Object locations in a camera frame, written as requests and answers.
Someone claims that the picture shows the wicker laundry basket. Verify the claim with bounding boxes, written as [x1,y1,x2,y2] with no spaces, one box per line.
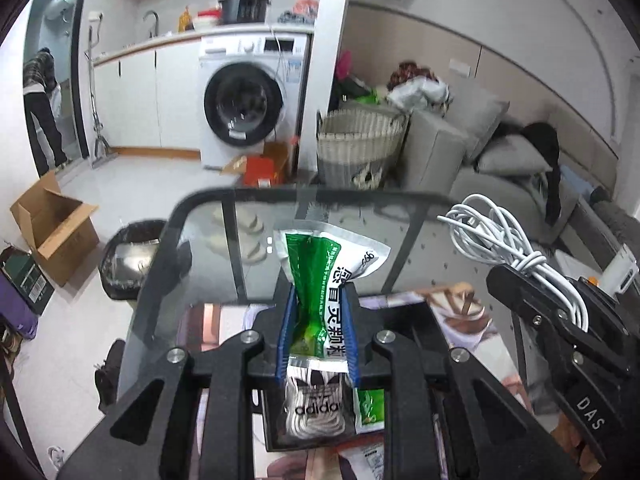
[316,109,408,191]

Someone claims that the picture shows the flat mop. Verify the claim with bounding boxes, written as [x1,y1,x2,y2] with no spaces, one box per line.
[86,25,118,170]

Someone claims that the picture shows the black shoe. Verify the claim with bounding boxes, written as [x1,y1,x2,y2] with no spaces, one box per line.
[95,340,126,413]

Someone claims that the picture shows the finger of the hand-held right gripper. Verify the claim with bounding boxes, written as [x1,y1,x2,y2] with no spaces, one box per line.
[486,264,588,356]
[570,279,636,376]

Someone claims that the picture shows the white lower kitchen cabinets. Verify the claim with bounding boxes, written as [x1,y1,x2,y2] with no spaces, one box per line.
[92,42,203,153]

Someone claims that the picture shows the black jacket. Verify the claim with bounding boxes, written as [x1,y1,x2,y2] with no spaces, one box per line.
[520,122,563,226]

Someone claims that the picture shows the green bag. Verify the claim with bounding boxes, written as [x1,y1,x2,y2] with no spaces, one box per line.
[340,77,378,106]

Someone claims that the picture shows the open brown cardboard box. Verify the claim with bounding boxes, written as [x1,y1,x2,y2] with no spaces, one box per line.
[10,170,100,287]

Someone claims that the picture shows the bag of white shoelaces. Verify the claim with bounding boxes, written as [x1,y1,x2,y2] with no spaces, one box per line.
[282,357,351,436]

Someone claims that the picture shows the white washing machine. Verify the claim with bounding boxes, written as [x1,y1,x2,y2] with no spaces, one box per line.
[198,32,311,171]

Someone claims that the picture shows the red plaid cloth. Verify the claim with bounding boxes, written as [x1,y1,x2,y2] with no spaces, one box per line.
[390,61,438,88]

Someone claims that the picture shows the red and white bowls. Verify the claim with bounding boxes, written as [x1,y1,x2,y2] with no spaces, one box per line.
[192,8,221,31]

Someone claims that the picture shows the large grey cushion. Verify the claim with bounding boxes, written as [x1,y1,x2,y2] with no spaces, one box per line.
[440,87,511,161]

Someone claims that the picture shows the grey sofa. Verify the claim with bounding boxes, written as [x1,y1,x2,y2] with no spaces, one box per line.
[400,105,640,281]

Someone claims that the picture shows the beige slipper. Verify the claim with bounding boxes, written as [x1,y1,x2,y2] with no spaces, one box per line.
[212,210,265,235]
[207,237,268,265]

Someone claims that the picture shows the red box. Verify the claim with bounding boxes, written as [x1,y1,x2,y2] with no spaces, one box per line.
[243,155,288,188]

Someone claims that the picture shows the black cardboard box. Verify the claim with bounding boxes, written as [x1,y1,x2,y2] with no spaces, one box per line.
[252,300,451,453]

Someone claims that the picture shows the white cable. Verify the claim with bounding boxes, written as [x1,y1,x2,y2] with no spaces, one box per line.
[437,194,591,331]

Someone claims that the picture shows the dark green box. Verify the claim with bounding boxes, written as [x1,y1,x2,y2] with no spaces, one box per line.
[0,250,55,316]

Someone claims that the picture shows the black pressure cooker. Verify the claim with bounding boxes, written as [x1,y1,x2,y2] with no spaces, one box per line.
[220,0,271,25]

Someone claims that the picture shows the shoe rack with shoes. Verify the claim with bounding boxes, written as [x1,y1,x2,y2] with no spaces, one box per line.
[0,320,26,386]

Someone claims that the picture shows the printed cartoon table mat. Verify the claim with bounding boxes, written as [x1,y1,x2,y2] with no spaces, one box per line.
[185,285,526,480]

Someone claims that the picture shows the white printed sachet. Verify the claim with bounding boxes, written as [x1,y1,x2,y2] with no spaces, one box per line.
[337,442,388,480]

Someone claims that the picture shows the orange bag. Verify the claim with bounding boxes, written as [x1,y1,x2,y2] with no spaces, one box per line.
[292,0,319,23]

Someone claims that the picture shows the green medicine packet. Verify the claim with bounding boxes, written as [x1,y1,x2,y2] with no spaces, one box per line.
[274,227,391,361]
[352,387,386,435]

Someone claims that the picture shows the trash bin with black bag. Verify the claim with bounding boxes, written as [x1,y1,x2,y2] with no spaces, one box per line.
[101,219,168,301]

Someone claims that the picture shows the white water heater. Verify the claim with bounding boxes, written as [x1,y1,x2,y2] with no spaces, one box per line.
[42,0,76,26]

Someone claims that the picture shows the black door frame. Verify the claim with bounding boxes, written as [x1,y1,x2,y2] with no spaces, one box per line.
[70,0,101,161]

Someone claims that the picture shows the white garment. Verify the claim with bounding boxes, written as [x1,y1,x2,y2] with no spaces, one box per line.
[387,77,451,111]

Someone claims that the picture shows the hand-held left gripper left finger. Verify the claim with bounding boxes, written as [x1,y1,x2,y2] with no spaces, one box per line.
[57,284,298,480]

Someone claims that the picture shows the purple bag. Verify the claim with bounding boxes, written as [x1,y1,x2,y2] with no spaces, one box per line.
[0,275,38,331]

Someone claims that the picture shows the flat grey cushion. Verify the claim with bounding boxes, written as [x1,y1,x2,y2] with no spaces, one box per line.
[475,135,553,177]

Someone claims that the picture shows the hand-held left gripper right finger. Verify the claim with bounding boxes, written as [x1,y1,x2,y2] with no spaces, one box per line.
[345,282,583,480]

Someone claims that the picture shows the person's right hand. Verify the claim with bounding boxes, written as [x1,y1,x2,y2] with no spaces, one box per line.
[552,407,608,473]

